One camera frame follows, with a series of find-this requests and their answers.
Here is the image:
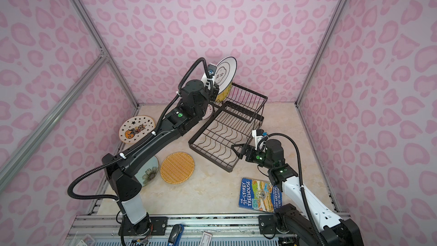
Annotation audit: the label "blue black tool handle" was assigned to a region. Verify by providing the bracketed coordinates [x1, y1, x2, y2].
[167, 224, 184, 246]

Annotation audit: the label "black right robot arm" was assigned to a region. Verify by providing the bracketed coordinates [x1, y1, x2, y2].
[231, 138, 364, 246]

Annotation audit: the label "light blue flower plate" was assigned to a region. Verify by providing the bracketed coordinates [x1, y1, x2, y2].
[135, 156, 159, 187]

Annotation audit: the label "star pattern cat plate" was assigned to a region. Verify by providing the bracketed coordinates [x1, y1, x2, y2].
[118, 115, 155, 144]

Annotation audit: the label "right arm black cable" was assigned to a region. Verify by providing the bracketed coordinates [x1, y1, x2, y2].
[257, 133, 327, 246]

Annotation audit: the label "blue treehouse book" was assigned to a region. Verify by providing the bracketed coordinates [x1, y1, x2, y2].
[238, 178, 282, 213]

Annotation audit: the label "aluminium frame rail front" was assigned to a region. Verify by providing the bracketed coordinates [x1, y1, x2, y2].
[63, 213, 359, 246]

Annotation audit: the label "white plate black rings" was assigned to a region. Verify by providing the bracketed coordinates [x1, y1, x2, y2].
[214, 56, 238, 86]

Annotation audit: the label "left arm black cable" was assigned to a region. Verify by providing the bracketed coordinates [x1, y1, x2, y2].
[67, 57, 214, 202]

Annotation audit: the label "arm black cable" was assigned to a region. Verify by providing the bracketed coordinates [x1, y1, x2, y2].
[67, 57, 214, 202]
[257, 133, 327, 246]

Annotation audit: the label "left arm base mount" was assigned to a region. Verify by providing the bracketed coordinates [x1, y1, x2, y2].
[118, 216, 168, 236]

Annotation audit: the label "yellow-green woven plate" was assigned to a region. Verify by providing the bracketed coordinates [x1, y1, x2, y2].
[216, 83, 232, 103]

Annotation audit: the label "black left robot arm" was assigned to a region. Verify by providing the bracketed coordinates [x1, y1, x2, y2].
[102, 80, 219, 235]

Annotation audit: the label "black wire dish rack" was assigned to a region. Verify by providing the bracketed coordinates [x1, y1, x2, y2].
[188, 83, 268, 173]

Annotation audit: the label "white plate orange sun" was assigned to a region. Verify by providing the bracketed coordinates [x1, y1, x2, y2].
[203, 104, 215, 120]

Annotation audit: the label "orange woven plate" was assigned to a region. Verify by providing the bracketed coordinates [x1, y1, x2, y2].
[160, 151, 195, 185]

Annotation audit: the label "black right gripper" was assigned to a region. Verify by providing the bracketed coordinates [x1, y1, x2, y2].
[231, 145, 275, 170]

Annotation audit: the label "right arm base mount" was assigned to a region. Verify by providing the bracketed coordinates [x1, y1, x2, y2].
[258, 214, 290, 235]

